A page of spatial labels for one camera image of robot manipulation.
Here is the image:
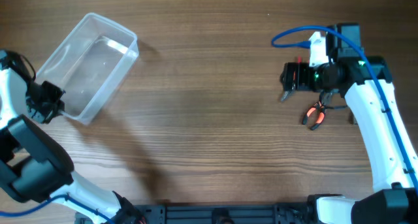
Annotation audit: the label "red handled cutter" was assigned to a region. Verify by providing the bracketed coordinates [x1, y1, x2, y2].
[280, 56, 302, 102]

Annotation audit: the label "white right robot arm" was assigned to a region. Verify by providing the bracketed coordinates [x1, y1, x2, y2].
[280, 24, 417, 223]

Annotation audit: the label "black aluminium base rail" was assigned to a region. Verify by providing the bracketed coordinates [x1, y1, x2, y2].
[74, 202, 314, 224]

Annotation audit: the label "clear plastic container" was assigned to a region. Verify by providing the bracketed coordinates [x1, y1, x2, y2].
[36, 12, 140, 125]

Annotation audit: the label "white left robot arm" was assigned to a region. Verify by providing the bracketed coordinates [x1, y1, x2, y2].
[1, 49, 147, 223]

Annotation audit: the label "orange black needle-nose pliers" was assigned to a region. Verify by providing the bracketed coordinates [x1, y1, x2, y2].
[301, 92, 331, 131]

